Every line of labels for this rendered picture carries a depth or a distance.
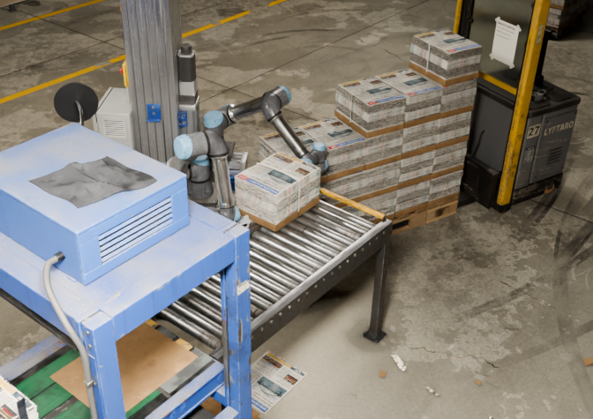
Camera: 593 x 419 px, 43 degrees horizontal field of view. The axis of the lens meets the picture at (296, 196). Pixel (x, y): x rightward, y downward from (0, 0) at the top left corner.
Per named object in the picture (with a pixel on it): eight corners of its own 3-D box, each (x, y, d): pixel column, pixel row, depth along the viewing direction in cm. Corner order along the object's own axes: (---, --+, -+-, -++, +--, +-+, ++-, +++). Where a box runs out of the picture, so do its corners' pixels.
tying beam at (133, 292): (80, 164, 315) (78, 143, 309) (250, 250, 266) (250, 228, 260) (-74, 235, 269) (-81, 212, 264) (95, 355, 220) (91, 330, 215)
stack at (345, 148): (257, 243, 518) (257, 135, 474) (394, 198, 570) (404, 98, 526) (286, 273, 490) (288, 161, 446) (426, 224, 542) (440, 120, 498)
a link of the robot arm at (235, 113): (207, 115, 458) (274, 90, 425) (221, 106, 469) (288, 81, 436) (216, 132, 461) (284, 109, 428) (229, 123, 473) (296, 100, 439)
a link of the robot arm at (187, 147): (189, 182, 412) (212, 149, 363) (162, 188, 406) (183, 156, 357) (182, 161, 414) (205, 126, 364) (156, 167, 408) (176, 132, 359)
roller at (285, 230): (273, 221, 403) (269, 217, 399) (344, 256, 379) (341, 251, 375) (268, 229, 402) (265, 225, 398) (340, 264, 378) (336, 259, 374)
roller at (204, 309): (174, 290, 356) (173, 281, 353) (248, 334, 331) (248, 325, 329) (166, 295, 353) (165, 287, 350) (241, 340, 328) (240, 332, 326)
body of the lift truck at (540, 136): (448, 168, 611) (462, 77, 569) (499, 153, 635) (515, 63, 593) (510, 209, 561) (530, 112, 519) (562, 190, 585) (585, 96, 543)
